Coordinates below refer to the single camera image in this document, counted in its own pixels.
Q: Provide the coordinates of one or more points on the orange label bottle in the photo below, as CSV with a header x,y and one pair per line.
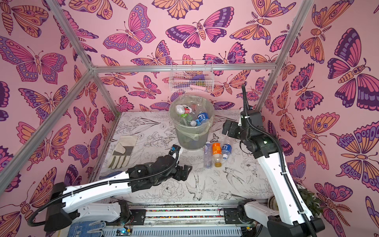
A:
x,y
217,154

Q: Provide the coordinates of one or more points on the red white label bottle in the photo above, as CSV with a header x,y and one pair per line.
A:
x,y
183,109

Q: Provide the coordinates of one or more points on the lime green label bottle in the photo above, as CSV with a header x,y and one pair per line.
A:
x,y
188,120

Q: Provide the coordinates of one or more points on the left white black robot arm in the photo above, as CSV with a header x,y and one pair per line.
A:
x,y
70,204

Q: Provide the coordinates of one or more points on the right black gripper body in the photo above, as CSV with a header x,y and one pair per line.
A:
x,y
231,129

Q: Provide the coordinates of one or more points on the potted green plant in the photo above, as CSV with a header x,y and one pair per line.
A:
x,y
311,201

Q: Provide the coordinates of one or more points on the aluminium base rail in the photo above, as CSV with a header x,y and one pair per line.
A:
x,y
185,220

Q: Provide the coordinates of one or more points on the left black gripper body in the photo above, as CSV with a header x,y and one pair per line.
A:
x,y
175,174

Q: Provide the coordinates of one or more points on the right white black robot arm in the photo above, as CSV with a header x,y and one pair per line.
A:
x,y
293,218

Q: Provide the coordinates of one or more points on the beige grey work glove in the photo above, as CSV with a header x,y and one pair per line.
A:
x,y
121,153

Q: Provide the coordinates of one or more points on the purple label clear bottle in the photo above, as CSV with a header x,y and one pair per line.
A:
x,y
207,155

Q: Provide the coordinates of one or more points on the white wire wall basket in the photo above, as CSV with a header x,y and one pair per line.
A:
x,y
192,76

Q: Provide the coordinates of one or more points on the grey mesh waste bin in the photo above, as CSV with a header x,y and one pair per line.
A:
x,y
192,138

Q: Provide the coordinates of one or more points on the blue dotted work glove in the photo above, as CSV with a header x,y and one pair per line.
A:
x,y
87,229

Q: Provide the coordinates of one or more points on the blue label bottle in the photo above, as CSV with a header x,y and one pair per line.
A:
x,y
227,147
202,118

